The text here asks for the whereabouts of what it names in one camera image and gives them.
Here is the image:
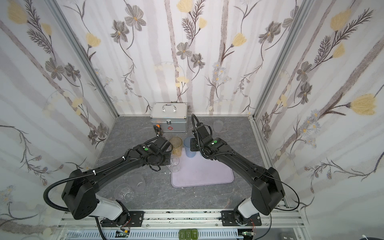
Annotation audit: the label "blue plastic cup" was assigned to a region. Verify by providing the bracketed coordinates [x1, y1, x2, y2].
[184, 137, 196, 158]

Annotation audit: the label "clear tumbler glass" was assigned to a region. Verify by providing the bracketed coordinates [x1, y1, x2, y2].
[168, 155, 180, 173]

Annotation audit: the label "amber drinking glass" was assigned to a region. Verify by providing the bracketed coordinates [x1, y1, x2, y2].
[170, 137, 183, 157]

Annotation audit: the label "lilac plastic tray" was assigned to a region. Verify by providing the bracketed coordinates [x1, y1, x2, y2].
[171, 149, 235, 188]

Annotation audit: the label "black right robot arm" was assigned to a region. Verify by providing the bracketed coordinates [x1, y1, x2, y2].
[191, 114, 287, 226]

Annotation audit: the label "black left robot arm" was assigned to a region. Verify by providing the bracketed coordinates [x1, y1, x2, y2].
[43, 125, 173, 227]

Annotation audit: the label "frosted clear glass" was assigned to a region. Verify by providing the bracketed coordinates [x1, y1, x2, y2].
[213, 120, 224, 133]

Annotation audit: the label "silver metal first-aid case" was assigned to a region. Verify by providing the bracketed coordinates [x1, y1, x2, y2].
[151, 103, 188, 133]

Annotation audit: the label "clear glass front left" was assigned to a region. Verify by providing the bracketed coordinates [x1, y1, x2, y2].
[114, 184, 135, 202]

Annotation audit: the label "green terminal block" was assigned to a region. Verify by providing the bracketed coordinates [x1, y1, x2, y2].
[178, 229, 199, 240]

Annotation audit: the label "clear glass near rail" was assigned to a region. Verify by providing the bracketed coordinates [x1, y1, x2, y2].
[128, 174, 146, 192]

